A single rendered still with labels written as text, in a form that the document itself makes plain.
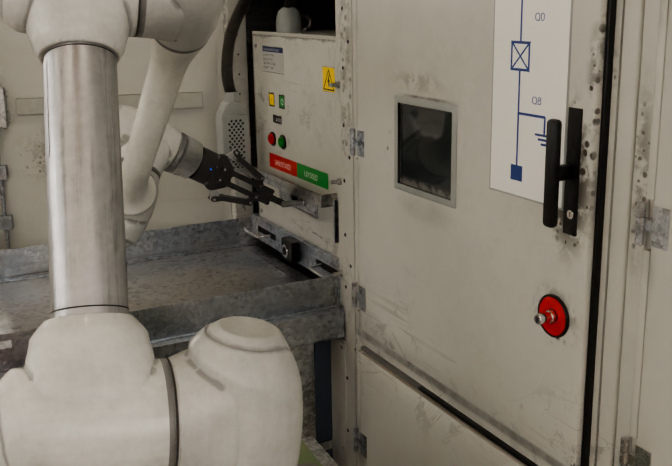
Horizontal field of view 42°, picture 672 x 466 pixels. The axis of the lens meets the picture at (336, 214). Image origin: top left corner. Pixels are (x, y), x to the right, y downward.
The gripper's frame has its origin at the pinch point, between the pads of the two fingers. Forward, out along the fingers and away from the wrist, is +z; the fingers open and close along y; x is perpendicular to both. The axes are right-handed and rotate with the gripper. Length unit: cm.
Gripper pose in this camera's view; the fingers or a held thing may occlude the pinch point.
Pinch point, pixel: (270, 197)
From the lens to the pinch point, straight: 198.9
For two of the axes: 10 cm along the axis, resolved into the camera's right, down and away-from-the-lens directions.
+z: 7.8, 3.8, 5.1
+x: 4.6, 2.1, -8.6
